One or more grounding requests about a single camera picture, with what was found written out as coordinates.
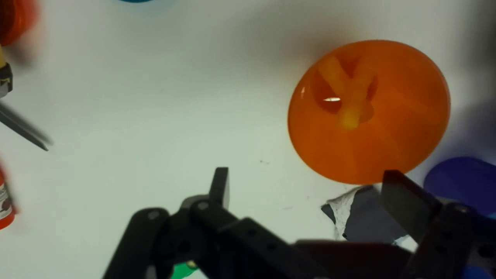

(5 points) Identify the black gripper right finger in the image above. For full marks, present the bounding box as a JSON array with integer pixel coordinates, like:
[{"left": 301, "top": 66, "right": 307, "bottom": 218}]
[{"left": 381, "top": 170, "right": 443, "bottom": 246}]

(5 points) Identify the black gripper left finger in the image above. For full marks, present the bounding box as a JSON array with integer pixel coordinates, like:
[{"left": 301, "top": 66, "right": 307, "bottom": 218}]
[{"left": 208, "top": 166, "right": 231, "bottom": 210}]

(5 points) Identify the orange plastic cup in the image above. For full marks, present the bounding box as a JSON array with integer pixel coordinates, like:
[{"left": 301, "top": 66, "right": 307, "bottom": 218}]
[{"left": 287, "top": 39, "right": 453, "bottom": 187}]

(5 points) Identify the yellow toy fry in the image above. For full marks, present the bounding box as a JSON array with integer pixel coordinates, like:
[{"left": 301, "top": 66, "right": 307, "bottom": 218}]
[
  {"left": 316, "top": 55, "right": 360, "bottom": 100},
  {"left": 336, "top": 100, "right": 375, "bottom": 132}
]

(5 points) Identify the blue plastic cup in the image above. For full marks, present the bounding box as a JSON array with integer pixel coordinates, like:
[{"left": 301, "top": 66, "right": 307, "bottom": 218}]
[{"left": 423, "top": 156, "right": 496, "bottom": 216}]

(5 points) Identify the grey crumpled cloth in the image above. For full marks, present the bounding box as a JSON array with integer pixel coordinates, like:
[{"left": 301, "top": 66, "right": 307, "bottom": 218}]
[{"left": 319, "top": 185, "right": 420, "bottom": 253}]

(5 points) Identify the yellow black tape measure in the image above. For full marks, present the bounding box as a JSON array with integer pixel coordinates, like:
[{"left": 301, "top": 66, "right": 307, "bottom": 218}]
[{"left": 0, "top": 46, "right": 53, "bottom": 154}]

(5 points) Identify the red toy ketchup bottle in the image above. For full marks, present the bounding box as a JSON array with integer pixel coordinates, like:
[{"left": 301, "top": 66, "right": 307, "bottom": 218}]
[{"left": 0, "top": 165, "right": 19, "bottom": 232}]

